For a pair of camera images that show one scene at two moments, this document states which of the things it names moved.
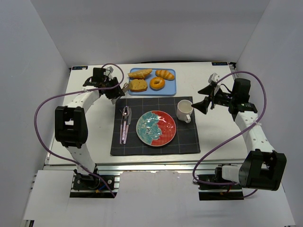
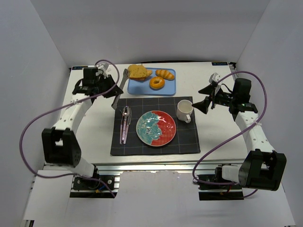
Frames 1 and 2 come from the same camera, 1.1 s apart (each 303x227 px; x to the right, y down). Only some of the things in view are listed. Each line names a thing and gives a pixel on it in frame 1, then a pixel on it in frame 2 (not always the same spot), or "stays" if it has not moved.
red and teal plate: x=155 y=128 stays
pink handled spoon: x=126 y=112 stays
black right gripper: x=211 y=98 stays
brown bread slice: x=138 y=85 to x=137 y=71
